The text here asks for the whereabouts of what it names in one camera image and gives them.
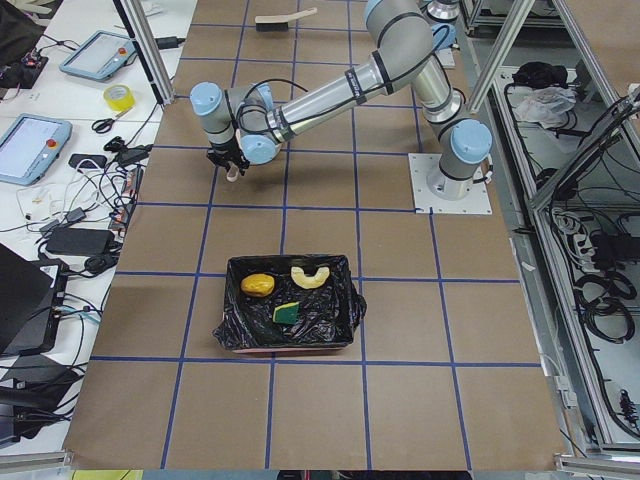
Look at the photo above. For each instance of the white crumpled cloth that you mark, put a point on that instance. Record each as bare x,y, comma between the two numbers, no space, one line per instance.
548,107

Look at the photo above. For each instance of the white hand brush black bristles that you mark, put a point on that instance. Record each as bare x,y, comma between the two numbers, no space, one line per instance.
281,23

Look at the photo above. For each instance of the teach pendant near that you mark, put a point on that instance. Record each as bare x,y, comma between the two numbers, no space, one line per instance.
30,146

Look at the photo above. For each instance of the teach pendant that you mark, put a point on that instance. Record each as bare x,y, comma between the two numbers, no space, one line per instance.
30,146
99,57

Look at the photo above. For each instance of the yellow tape roll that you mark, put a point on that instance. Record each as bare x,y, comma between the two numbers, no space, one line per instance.
119,97

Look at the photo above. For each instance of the black power adapter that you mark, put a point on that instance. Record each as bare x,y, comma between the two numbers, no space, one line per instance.
79,241

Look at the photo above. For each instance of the aluminium frame post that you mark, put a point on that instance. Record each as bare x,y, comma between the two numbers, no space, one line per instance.
139,31

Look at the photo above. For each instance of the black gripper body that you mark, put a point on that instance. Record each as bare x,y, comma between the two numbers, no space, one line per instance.
223,153

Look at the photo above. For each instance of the brown oval bread roll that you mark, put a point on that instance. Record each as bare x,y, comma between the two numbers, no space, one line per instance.
257,285

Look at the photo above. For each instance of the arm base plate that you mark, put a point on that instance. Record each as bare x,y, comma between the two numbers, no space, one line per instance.
434,193

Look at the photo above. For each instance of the pale crescent bread piece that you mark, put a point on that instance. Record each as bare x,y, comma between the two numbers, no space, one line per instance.
308,282

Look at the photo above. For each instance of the yellow green sponge piece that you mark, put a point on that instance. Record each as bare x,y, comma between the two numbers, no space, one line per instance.
286,314

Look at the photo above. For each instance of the black handled scissors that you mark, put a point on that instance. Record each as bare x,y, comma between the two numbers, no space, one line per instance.
105,125

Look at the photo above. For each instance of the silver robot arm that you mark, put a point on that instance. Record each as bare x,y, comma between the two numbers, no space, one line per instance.
445,11
244,126

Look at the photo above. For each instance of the black lined trash bin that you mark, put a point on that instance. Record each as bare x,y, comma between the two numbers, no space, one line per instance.
328,316

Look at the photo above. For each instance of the teach pendant far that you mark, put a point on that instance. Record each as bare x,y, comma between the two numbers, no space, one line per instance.
99,57

